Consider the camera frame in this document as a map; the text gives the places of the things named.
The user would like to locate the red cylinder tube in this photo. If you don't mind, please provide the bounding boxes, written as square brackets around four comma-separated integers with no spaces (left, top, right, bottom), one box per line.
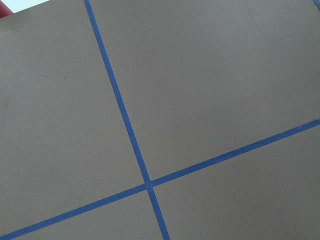
[0,1,11,18]

